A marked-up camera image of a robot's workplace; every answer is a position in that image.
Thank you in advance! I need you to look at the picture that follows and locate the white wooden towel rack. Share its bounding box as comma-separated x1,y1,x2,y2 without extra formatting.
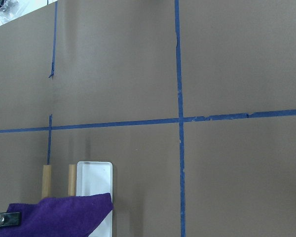
41,161,113,237

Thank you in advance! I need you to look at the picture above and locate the purple towel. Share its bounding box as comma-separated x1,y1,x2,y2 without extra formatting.
0,193,113,237

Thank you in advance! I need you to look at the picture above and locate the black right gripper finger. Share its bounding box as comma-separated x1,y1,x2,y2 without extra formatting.
0,212,22,227

